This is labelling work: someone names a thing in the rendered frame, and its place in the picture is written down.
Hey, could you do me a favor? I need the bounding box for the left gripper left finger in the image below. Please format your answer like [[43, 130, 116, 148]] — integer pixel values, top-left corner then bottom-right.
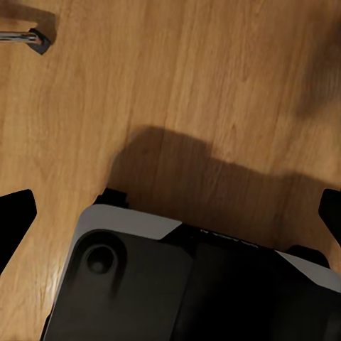
[[0, 189, 37, 274]]

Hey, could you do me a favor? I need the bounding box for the swivel chair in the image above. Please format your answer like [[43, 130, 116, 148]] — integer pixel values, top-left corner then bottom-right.
[[0, 28, 50, 55]]

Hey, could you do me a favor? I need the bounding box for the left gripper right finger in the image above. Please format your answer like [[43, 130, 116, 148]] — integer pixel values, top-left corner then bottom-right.
[[318, 188, 341, 246]]

